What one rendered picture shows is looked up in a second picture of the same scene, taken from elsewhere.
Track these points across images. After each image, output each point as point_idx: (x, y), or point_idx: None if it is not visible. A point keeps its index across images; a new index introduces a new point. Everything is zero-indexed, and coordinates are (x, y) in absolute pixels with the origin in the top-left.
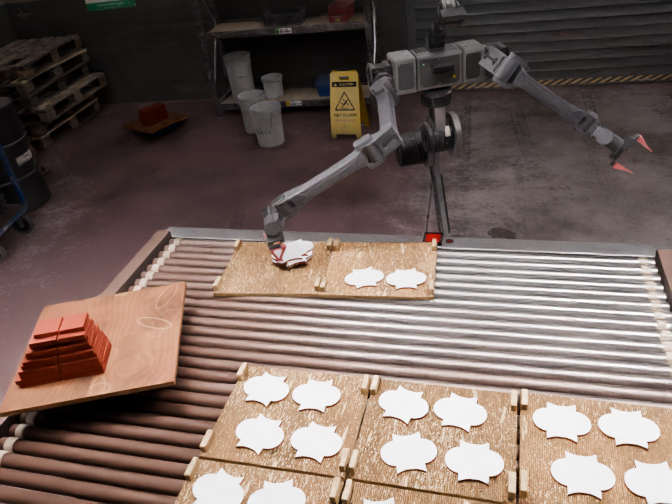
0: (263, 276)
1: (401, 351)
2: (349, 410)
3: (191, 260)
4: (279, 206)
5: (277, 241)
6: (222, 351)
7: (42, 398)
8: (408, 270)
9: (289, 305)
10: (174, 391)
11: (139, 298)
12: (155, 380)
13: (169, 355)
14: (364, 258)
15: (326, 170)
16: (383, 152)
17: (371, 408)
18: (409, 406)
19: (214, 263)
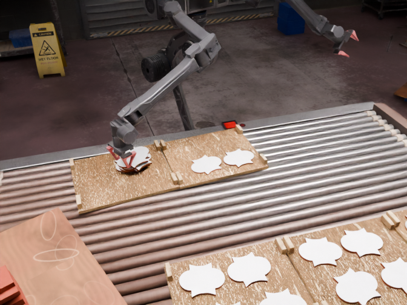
0: (117, 184)
1: (276, 212)
2: (284, 271)
3: (29, 188)
4: (128, 117)
5: (128, 149)
6: (128, 261)
7: None
8: (235, 151)
9: (158, 203)
10: None
11: (18, 236)
12: None
13: (101, 281)
14: (193, 150)
15: (163, 78)
16: (210, 57)
17: (298, 263)
18: (326, 251)
19: (56, 185)
